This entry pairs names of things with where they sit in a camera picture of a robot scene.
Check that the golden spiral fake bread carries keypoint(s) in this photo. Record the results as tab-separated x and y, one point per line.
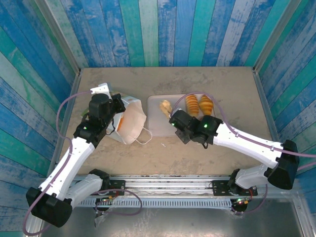
192	105

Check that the white printed paper bag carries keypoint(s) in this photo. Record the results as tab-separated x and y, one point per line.
134	118

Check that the pale fake bread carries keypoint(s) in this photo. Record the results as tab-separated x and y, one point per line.
165	106

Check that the golden fake croissant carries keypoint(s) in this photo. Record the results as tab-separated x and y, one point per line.
206	105

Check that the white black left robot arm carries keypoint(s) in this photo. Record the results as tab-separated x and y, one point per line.
74	158

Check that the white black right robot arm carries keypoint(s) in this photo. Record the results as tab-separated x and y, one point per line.
247	145

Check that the white plastic tray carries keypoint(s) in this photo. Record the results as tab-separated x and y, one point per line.
155	123

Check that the black mounting plate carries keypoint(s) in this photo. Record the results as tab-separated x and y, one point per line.
219	187
118	185

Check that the small circuit board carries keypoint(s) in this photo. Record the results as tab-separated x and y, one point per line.
243	202
106	199

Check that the grey metal base sheet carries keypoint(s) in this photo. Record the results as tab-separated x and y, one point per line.
185	224

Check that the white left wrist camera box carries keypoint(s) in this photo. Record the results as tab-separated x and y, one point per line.
101	89

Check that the aluminium side rail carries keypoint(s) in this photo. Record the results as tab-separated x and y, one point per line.
72	97
263	98

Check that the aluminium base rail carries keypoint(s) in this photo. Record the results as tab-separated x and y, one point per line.
168	185

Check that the aluminium corner post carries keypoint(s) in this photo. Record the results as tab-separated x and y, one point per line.
273	37
62	42

